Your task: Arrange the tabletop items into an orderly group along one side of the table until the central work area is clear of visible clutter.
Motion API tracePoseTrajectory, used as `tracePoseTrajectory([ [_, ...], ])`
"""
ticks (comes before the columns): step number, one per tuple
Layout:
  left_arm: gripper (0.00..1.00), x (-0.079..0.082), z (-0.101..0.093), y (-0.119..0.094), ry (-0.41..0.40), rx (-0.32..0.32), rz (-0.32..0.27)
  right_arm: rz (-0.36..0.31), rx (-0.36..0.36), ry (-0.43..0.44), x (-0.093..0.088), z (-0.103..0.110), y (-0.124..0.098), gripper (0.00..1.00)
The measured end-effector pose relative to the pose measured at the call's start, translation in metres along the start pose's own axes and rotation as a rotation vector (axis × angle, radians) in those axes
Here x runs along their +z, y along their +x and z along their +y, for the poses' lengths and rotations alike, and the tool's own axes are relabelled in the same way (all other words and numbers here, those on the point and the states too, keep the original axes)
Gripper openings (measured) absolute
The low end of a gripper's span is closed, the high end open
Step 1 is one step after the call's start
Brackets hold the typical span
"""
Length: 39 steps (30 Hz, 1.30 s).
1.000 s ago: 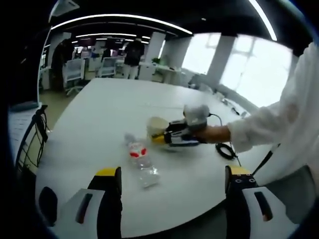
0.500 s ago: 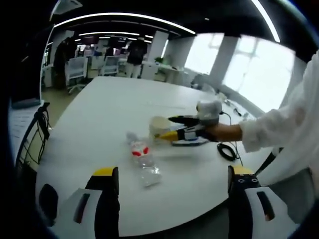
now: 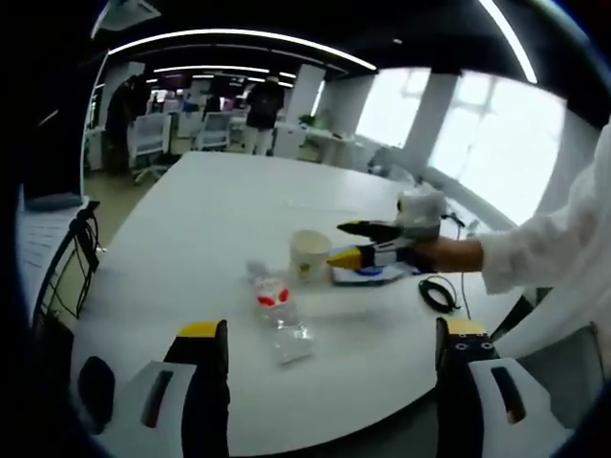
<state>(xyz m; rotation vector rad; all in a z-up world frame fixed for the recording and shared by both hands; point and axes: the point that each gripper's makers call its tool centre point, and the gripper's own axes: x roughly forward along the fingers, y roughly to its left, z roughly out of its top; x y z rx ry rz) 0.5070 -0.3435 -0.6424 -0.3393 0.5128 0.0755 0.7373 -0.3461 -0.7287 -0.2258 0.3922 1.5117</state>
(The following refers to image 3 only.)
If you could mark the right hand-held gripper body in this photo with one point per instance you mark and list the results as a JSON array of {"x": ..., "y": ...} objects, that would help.
[{"x": 422, "y": 214}]

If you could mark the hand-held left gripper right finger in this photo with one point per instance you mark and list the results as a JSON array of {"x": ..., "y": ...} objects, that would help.
[{"x": 458, "y": 401}]

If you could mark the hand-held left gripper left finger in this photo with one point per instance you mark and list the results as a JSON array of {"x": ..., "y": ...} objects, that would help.
[{"x": 205, "y": 396}]

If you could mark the large blue mask packet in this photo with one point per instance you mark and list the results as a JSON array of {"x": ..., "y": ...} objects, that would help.
[{"x": 367, "y": 276}]

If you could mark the white paper cup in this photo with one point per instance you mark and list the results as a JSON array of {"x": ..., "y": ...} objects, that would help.
[{"x": 308, "y": 260}]

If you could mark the clear plastic water bottle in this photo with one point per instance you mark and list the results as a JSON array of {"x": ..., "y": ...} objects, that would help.
[{"x": 279, "y": 315}]

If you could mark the person's right hand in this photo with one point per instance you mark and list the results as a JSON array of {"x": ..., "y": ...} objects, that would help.
[{"x": 453, "y": 255}]

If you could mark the translucent white chair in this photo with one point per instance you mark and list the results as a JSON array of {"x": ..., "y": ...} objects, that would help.
[{"x": 554, "y": 377}]

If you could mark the large window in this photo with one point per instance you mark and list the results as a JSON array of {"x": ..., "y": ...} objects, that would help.
[
  {"x": 501, "y": 143},
  {"x": 391, "y": 110}
]

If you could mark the green potted plant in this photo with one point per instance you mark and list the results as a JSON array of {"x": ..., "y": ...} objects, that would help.
[{"x": 308, "y": 119}]

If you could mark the white table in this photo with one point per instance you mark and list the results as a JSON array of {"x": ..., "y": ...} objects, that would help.
[{"x": 238, "y": 214}]

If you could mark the ceiling light strip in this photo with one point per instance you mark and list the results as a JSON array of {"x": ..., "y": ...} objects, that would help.
[
  {"x": 511, "y": 38},
  {"x": 238, "y": 35}
]

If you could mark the white office chair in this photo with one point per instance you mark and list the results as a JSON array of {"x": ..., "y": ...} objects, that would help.
[{"x": 150, "y": 138}]

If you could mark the black chair frame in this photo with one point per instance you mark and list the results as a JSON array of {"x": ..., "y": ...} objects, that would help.
[{"x": 67, "y": 267}]

